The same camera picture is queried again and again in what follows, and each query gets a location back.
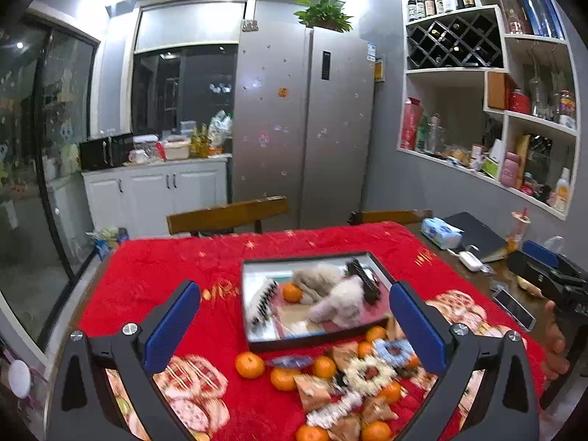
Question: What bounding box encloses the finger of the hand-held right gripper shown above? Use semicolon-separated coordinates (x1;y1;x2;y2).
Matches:
521;240;588;276
506;250;559;297

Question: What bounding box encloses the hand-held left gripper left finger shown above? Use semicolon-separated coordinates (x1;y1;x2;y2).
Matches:
50;279;201;441

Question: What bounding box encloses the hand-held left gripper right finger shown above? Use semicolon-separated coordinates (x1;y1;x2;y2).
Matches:
390;280;539;441

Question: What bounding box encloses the black hair clip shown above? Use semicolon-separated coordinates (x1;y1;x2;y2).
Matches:
344;259;382;306

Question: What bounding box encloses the plush toy dog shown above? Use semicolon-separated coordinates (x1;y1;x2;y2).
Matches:
308;278;368;327

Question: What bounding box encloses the black white hair comb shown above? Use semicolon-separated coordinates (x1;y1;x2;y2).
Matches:
245;280;276;331

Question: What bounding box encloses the black white box tray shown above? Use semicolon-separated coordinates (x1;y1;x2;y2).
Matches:
241;251;397;354

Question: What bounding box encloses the beige fluffy scrunchie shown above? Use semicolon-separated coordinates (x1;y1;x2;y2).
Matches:
293;262;343;304

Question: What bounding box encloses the person's right hand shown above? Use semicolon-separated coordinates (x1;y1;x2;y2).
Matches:
541;300;573;382

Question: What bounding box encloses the plastic cup with straw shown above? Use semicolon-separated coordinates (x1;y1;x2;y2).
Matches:
506;207;534;253

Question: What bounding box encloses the black smartphone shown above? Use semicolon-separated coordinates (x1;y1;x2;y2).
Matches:
491;285;537;331

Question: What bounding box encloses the light blue scrunchie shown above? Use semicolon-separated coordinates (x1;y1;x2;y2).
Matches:
372;339;412;366

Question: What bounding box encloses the red printed blanket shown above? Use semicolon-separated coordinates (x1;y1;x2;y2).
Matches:
76;221;547;441

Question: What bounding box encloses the white flower scrunchie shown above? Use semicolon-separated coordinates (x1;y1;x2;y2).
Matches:
342;356;391;396

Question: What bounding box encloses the black laptop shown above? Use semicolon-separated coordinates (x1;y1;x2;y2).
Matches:
443;212;508;262

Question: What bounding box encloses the white lotion bottle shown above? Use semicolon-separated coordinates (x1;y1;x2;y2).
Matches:
553;168;573;209

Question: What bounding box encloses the brown snack packet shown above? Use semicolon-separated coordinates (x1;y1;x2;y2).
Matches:
328;416;363;441
331;342;360;370
361;397;398;423
294;374;331;412

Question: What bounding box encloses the group of oranges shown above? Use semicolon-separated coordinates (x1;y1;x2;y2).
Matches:
235;325;423;441

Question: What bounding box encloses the pink bottle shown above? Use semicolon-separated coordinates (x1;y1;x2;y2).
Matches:
501;151;522;187

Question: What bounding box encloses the blue tissue pack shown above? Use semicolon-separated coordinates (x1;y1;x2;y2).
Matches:
421;217;463;250

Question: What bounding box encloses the wooden chair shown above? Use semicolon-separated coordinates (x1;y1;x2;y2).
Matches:
166;196;289;237
349;209;433;226

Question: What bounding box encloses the green vegetable bag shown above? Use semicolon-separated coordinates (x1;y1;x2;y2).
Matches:
87;227;129;258

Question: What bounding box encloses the white lace scrunchie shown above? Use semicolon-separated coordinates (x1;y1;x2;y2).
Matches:
305;392;363;428

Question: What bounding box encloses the red glossy book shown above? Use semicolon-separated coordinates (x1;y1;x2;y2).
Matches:
271;294;391;338

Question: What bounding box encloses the white kitchen cabinet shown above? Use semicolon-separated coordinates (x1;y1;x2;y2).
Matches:
82;154;229;240

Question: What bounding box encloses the red canister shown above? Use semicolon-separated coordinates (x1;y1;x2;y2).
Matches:
510;89;533;115

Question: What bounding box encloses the white round disc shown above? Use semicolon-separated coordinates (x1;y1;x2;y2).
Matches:
9;359;33;399

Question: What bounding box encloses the brown box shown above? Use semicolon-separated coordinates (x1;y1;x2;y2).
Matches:
487;72;510;111

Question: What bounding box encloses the cream lidded pot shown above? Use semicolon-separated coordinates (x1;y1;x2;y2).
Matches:
164;141;191;161

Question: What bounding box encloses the red gift box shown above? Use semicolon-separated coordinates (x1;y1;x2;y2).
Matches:
401;97;423;150

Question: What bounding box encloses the glass sliding door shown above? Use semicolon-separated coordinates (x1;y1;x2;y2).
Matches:
0;14;102;354

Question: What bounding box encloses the black microwave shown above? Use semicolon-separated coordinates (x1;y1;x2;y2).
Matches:
79;132;135;171

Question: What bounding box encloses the white plastic bag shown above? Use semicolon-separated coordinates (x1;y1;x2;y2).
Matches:
209;110;234;152

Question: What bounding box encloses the silver double-door fridge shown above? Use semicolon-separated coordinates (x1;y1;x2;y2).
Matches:
232;25;376;229

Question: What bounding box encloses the black diamond wine rack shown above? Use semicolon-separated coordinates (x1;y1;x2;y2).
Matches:
406;13;505;71

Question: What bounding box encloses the clear boxed liquor bottle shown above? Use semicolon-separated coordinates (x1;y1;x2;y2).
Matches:
498;0;534;35

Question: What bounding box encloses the blue liquor box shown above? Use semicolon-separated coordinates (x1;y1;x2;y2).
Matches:
521;0;563;40

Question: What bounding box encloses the green potted plant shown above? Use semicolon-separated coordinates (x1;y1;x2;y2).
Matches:
294;0;354;33

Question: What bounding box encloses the white charger with cable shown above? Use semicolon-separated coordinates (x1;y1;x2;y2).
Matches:
448;245;494;276

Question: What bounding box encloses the white wall shelf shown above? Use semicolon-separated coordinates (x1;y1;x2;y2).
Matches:
397;0;582;221

